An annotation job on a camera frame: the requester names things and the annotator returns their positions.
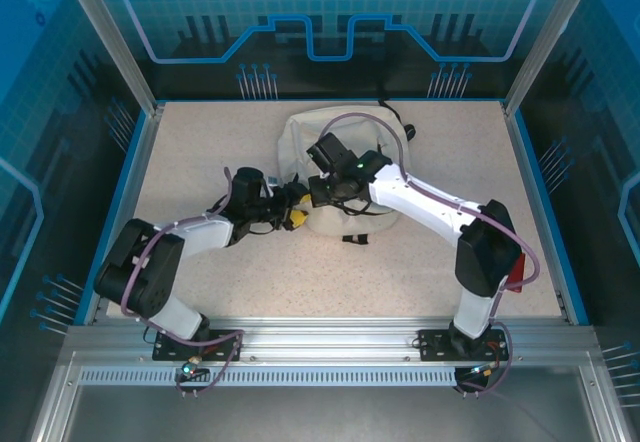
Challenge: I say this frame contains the cream canvas backpack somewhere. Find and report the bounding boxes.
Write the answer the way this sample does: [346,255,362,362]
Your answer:
[276,99,417,246]

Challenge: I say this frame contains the red book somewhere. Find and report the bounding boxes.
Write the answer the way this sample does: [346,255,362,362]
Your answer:
[504,254,527,293]

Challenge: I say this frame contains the aluminium front rail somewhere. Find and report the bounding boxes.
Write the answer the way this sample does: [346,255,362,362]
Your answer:
[64,317,599,363]

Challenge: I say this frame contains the aluminium side rail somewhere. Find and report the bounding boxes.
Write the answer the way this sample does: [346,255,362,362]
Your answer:
[499,101,572,326]
[82,104,167,326]

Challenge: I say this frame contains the slotted grey cable duct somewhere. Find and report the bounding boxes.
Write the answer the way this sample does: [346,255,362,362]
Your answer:
[78,367,459,388]

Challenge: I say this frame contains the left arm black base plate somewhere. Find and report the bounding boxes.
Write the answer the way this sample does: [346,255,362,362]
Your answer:
[152,328,247,362]

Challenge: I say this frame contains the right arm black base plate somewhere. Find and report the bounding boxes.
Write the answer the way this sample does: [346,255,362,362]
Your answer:
[417,329,507,362]

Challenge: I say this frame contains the grey metal outer frame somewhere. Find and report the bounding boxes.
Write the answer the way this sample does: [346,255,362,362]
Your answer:
[27,351,634,442]

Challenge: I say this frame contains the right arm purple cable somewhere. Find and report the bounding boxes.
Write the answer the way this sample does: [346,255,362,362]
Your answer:
[319,111,542,398]

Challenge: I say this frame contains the aluminium corner post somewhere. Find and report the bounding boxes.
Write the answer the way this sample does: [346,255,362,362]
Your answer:
[53,0,167,117]
[502,0,604,117]

